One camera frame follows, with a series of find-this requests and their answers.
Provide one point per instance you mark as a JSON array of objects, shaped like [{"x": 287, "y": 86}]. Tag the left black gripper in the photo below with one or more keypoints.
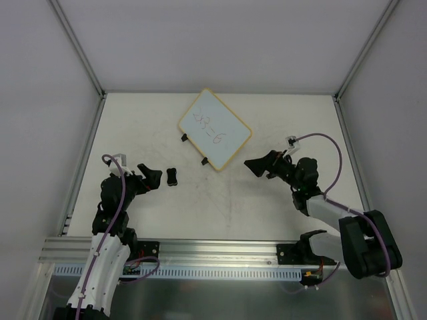
[{"x": 139, "y": 182}]

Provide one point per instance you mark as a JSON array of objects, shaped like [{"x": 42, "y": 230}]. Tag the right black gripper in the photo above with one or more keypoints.
[{"x": 275, "y": 164}]

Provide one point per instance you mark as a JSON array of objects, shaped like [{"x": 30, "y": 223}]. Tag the black bone shaped eraser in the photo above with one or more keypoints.
[{"x": 171, "y": 177}]

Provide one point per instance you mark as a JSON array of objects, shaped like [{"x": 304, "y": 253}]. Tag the yellow framed whiteboard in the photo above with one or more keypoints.
[{"x": 214, "y": 129}]

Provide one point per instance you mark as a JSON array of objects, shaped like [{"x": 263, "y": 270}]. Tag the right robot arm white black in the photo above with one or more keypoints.
[{"x": 365, "y": 243}]

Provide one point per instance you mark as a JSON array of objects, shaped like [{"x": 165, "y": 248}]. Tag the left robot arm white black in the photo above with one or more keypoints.
[{"x": 112, "y": 245}]

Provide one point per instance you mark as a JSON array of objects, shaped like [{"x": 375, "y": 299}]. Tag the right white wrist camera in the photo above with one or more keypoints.
[{"x": 292, "y": 145}]

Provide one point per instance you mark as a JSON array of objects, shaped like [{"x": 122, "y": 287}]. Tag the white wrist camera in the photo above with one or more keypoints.
[
  {"x": 292, "y": 145},
  {"x": 120, "y": 167}
]

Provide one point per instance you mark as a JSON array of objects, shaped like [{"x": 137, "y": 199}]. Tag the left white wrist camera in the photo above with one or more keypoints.
[{"x": 120, "y": 167}]

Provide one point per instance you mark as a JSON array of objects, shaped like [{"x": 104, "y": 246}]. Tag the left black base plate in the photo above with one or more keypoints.
[{"x": 148, "y": 250}]

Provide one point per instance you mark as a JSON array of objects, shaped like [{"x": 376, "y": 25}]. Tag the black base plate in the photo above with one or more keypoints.
[
  {"x": 288, "y": 254},
  {"x": 148, "y": 250}
]

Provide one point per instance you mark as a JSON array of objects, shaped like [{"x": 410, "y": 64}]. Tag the left aluminium frame post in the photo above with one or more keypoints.
[{"x": 66, "y": 26}]

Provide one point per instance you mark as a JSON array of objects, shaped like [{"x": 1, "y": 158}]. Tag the aluminium frame post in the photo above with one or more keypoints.
[
  {"x": 369, "y": 42},
  {"x": 66, "y": 26}
]

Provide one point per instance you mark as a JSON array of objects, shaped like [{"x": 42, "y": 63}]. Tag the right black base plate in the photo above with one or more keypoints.
[{"x": 288, "y": 254}]

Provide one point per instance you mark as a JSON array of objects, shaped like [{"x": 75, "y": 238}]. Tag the right aluminium frame post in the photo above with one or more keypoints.
[{"x": 369, "y": 42}]

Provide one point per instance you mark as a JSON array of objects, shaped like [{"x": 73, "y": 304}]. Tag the aluminium mounting rail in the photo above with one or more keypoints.
[{"x": 182, "y": 252}]

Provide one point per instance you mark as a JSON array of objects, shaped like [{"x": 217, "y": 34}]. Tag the white slotted cable duct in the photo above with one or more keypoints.
[{"x": 194, "y": 273}]

